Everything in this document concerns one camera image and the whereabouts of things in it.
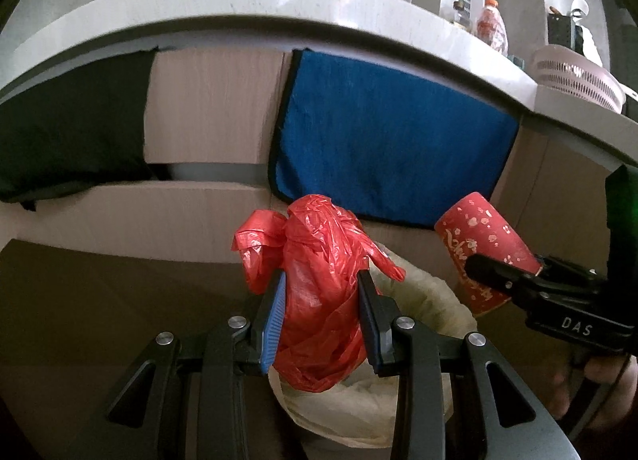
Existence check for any blue towel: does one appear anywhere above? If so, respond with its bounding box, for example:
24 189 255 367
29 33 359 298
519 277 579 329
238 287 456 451
267 47 520 231

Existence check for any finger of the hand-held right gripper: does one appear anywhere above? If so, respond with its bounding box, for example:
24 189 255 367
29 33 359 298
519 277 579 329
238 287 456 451
465 254 606 314
534 253 611 286

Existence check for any dark sauce jar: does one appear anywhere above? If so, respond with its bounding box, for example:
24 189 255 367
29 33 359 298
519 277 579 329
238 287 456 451
451 0 475 33

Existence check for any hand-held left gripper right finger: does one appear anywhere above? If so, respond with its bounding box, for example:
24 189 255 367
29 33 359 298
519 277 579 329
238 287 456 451
356 269 579 460

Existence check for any person's right hand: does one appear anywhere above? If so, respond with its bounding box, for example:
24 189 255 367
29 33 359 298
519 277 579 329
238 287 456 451
551 353 638 423

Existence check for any white plastic bag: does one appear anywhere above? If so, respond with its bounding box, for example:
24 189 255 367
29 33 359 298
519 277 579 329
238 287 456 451
571 0 605 68

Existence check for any beige side board panel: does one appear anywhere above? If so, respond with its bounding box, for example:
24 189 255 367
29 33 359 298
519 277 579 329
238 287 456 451
364 114 614 391

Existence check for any beige back board panel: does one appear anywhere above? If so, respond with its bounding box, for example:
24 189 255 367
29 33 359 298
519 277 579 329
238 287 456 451
0 46 292 266

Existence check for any plastic bottle with orange cap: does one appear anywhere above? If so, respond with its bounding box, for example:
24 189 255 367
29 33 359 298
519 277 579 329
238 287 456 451
476 0 510 57

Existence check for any red patterned paper cup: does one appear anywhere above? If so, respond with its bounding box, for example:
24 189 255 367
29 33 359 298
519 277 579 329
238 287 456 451
433 192 544 318

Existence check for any black utensil holder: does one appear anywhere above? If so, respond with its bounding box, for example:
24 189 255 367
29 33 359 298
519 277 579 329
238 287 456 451
547 6 584 55

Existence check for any black cloth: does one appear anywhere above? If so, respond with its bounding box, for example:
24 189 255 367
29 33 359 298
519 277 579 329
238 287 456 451
0 46 161 212

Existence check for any red plastic bag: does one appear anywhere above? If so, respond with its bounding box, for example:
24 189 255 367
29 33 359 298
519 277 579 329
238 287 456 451
234 194 406 394

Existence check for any pink plastic basket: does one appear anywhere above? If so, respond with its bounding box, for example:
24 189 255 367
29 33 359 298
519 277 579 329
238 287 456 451
530 44 628 115

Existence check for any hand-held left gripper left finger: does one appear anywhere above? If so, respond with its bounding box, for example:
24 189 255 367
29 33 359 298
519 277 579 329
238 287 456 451
104 268 289 460

